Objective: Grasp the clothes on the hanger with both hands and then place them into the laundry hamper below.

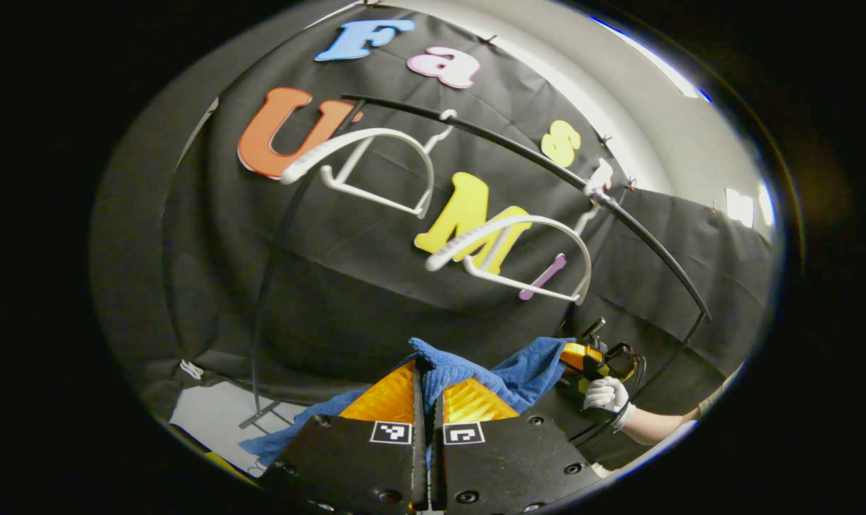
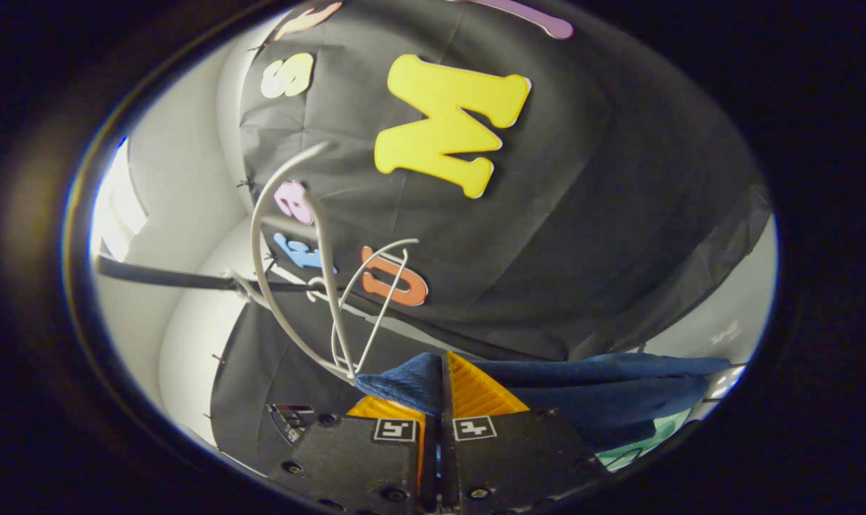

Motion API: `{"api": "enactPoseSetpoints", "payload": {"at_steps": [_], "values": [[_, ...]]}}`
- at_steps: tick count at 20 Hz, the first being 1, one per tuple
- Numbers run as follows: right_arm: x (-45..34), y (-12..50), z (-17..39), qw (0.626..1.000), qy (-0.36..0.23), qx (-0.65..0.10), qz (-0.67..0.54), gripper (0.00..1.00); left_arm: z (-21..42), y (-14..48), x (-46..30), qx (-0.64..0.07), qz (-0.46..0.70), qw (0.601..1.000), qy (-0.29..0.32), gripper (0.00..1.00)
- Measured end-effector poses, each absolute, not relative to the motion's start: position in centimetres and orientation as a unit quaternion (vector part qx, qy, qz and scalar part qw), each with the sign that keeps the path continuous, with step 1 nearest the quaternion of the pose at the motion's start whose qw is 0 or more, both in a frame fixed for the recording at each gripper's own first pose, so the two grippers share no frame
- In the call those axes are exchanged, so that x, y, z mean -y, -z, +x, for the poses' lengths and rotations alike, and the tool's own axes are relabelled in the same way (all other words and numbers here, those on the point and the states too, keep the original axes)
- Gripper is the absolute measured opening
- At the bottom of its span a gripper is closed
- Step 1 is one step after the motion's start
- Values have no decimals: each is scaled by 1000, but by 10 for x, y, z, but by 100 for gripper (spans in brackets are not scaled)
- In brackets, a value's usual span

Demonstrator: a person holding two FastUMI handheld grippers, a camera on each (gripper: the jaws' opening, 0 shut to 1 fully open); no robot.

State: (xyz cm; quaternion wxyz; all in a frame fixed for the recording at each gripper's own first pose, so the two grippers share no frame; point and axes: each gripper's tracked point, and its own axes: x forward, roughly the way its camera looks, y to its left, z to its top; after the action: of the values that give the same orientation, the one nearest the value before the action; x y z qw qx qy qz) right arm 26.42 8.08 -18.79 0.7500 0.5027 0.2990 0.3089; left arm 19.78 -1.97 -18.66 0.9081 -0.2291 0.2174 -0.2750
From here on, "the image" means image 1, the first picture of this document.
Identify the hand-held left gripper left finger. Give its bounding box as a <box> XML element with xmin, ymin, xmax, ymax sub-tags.
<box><xmin>204</xmin><ymin>360</ymin><xmax>428</xmax><ymax>515</ymax></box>

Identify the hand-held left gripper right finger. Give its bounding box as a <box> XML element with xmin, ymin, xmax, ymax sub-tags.
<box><xmin>431</xmin><ymin>376</ymin><xmax>606</xmax><ymax>515</ymax></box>

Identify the blue shirt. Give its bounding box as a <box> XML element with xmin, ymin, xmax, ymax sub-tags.
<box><xmin>238</xmin><ymin>336</ymin><xmax>578</xmax><ymax>469</ymax></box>

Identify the white plastic hanger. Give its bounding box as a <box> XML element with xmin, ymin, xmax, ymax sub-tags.
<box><xmin>424</xmin><ymin>206</ymin><xmax>595</xmax><ymax>307</ymax></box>
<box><xmin>280</xmin><ymin>107</ymin><xmax>458</xmax><ymax>220</ymax></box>

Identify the black clothes rack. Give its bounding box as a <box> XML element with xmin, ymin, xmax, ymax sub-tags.
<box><xmin>238</xmin><ymin>93</ymin><xmax>714</xmax><ymax>431</ymax></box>

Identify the silver tape wrap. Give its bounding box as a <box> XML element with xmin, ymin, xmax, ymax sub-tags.
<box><xmin>583</xmin><ymin>159</ymin><xmax>614</xmax><ymax>208</ymax></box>

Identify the black backdrop cloth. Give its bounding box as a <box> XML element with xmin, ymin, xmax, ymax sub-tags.
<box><xmin>93</xmin><ymin>4</ymin><xmax>780</xmax><ymax>466</ymax></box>

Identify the large ceiling light panel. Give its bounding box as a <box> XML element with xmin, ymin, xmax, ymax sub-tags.
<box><xmin>724</xmin><ymin>186</ymin><xmax>757</xmax><ymax>231</ymax></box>

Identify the small ceiling light panel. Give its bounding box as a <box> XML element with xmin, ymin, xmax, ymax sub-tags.
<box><xmin>757</xmin><ymin>183</ymin><xmax>777</xmax><ymax>228</ymax></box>

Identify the black cable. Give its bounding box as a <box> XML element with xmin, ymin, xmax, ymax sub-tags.
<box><xmin>570</xmin><ymin>353</ymin><xmax>649</xmax><ymax>448</ymax></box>

